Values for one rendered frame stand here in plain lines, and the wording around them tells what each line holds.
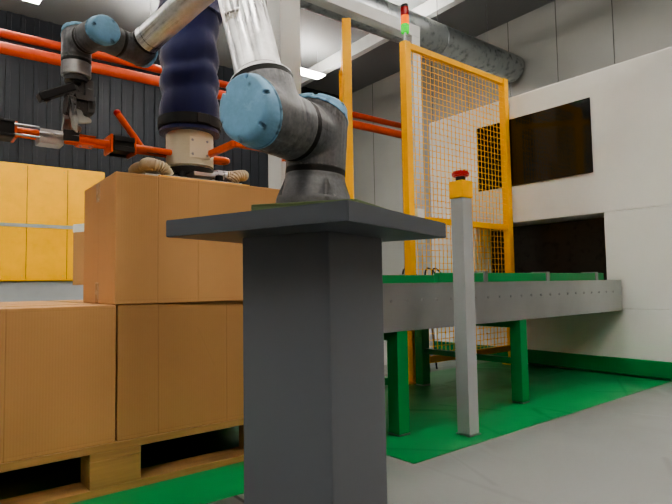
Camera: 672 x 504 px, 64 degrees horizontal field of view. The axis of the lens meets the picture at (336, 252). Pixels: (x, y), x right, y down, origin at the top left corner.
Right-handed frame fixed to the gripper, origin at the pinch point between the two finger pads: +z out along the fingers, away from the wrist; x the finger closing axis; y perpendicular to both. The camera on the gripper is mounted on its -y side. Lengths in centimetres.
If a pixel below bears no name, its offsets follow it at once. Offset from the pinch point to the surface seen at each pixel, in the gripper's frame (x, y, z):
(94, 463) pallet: -19, 4, 97
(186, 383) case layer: -19, 31, 79
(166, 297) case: -19, 25, 51
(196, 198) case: -19.7, 34.4, 18.9
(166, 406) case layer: -19, 25, 85
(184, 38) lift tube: -8, 36, -40
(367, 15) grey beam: 178, 297, -205
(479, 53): 418, 809, -386
